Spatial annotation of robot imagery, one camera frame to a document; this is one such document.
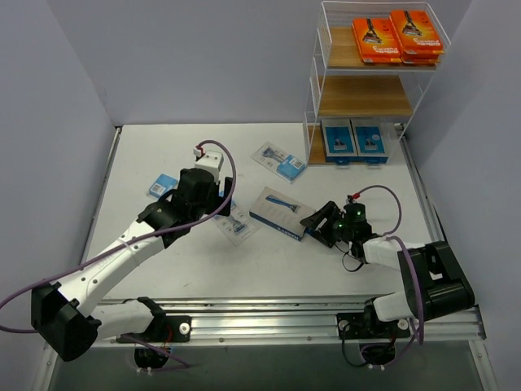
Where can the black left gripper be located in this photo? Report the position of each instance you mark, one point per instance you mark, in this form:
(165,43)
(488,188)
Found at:
(227,189)

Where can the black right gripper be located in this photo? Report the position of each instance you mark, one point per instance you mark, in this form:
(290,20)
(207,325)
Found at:
(328,224)

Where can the clear blister razor pack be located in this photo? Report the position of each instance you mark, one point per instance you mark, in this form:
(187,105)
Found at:
(237,227)
(161,185)
(277,161)

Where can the Harry's box white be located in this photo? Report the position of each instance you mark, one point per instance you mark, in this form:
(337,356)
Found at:
(281,212)

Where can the grey blue Harry's box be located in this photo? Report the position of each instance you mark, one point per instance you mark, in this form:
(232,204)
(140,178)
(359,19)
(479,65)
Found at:
(338,141)

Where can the orange Gillette box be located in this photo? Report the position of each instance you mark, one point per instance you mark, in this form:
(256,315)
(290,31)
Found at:
(375,41)
(415,34)
(426,60)

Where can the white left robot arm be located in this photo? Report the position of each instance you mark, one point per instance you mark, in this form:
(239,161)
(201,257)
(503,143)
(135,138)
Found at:
(67,313)

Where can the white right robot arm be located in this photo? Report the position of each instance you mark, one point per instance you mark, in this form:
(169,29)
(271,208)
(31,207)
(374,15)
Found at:
(433,283)

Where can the clear blister razor pack top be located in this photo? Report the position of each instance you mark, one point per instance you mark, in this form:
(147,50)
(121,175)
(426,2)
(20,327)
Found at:
(277,161)

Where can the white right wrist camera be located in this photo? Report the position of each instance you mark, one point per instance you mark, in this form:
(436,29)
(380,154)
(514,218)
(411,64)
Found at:
(352,199)

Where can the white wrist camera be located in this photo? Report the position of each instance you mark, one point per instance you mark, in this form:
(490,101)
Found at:
(352,199)
(209,161)

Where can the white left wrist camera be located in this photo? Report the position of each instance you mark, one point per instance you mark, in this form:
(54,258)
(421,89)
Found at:
(209,161)

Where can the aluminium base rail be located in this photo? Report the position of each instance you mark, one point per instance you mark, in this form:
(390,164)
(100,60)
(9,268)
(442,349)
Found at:
(263,321)

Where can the white wire wooden shelf rack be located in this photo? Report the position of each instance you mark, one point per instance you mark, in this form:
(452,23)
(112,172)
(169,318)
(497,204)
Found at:
(341,86)

